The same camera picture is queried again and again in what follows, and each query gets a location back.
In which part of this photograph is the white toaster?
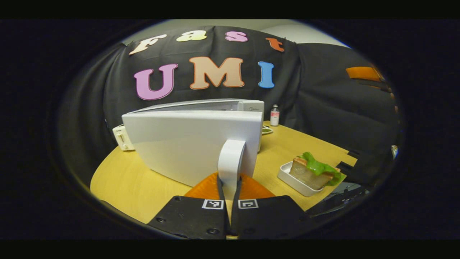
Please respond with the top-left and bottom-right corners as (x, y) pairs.
(112, 124), (135, 151)

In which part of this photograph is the white food tray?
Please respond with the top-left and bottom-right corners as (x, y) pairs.
(277, 161), (325, 197)

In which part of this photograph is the lettuce bread sandwich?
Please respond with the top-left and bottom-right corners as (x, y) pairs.
(289, 151), (342, 190)

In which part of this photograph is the white microwave oven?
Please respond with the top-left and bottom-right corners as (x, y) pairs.
(121, 99), (265, 191)

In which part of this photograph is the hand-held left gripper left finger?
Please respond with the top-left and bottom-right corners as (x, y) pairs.
(147, 172), (231, 240)

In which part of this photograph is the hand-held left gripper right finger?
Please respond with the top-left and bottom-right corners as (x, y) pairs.
(231, 173), (314, 239)

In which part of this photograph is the black backdrop cloth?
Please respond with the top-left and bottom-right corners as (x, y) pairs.
(59, 25), (405, 180)

